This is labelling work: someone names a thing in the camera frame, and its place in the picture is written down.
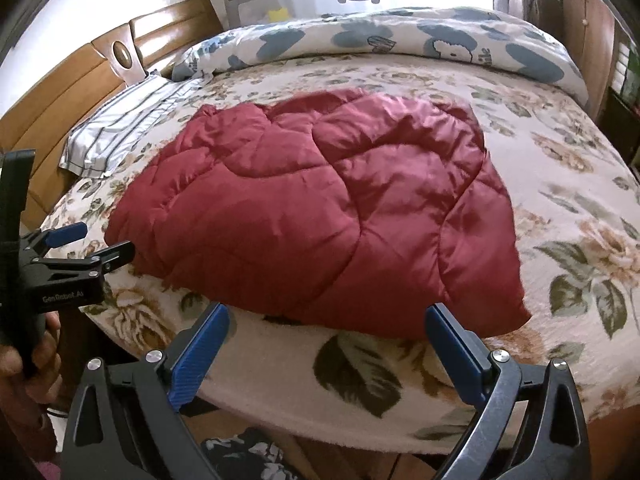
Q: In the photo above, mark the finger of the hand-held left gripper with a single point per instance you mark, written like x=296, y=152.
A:
x=112, y=255
x=65, y=236

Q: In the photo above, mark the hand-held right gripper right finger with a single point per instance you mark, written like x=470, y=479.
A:
x=455, y=360

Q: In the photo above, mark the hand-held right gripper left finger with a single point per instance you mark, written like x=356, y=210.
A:
x=200, y=360

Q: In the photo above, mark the red quilted blanket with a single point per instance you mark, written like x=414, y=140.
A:
x=325, y=210

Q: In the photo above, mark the person's left hand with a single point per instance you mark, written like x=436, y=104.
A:
x=42, y=360

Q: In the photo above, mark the dark floral cloth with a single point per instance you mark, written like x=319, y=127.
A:
x=245, y=457

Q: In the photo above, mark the striped pillow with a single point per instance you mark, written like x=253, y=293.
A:
x=120, y=125

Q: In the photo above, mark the wooden headboard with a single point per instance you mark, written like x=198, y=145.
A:
x=65, y=85

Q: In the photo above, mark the floral bed blanket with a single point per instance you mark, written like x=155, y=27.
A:
x=550, y=170

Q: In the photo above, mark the yellow item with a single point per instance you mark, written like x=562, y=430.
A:
x=278, y=12

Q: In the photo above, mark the blue patterned white duvet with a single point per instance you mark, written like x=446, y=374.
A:
x=400, y=35

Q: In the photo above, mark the wooden wardrobe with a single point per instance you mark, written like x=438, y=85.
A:
x=590, y=35

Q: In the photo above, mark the wooden bed frame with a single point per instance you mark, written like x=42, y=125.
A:
x=350, y=465

